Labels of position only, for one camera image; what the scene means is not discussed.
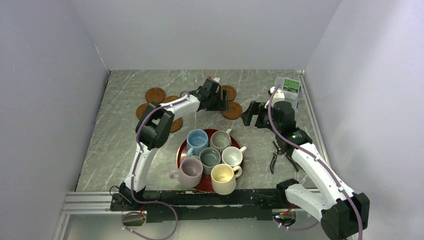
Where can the blue mug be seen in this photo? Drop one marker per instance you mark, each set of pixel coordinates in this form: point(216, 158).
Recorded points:
point(197, 140)

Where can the black handled pliers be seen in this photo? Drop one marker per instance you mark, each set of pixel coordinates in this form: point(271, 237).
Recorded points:
point(279, 151)

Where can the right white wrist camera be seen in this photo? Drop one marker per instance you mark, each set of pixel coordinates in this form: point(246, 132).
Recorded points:
point(277, 97)

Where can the lilac mug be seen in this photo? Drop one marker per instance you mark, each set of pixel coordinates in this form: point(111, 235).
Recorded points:
point(189, 173)

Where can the grey ribbed mug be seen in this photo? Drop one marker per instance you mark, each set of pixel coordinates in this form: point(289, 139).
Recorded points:
point(221, 140)

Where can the red round tray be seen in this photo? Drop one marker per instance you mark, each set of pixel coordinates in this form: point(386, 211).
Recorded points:
point(205, 184)

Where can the cream yellow mug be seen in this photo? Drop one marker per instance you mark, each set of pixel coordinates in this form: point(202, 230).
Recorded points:
point(223, 178)

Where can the brown coaster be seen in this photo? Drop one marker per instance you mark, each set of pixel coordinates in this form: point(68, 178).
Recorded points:
point(155, 94)
point(176, 125)
point(231, 92)
point(234, 111)
point(140, 110)
point(170, 98)

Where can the clear plastic parts box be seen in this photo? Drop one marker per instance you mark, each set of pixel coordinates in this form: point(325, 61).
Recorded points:
point(291, 89)

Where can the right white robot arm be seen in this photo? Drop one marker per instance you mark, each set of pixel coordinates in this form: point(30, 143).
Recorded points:
point(340, 211)

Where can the white mug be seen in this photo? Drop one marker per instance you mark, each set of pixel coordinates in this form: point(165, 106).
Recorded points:
point(233, 156)

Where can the grey-green mug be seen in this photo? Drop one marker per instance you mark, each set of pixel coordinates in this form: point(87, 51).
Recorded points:
point(209, 157)

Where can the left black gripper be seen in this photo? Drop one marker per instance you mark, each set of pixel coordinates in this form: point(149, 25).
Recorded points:
point(221, 105)

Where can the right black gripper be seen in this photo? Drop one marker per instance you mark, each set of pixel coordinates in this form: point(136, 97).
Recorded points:
point(253, 110)

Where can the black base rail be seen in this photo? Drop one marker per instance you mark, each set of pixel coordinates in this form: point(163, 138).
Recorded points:
point(167, 205)

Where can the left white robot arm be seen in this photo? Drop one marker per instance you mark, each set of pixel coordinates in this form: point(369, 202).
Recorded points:
point(154, 128)

